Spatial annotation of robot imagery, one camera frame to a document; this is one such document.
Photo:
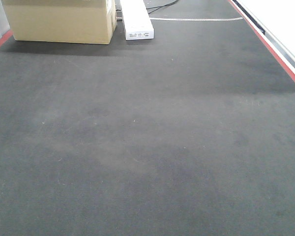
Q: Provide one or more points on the conveyor side rail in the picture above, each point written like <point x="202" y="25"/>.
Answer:
<point x="268" y="42"/>

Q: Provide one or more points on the dark conveyor belt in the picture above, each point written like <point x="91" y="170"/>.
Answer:
<point x="189" y="134"/>

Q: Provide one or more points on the white chain strip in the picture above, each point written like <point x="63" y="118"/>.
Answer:
<point x="197" y="19"/>

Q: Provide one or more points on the long white box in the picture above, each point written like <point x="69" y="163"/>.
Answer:
<point x="136" y="21"/>

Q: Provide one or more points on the cardboard box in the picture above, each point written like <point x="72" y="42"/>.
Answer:
<point x="65" y="21"/>

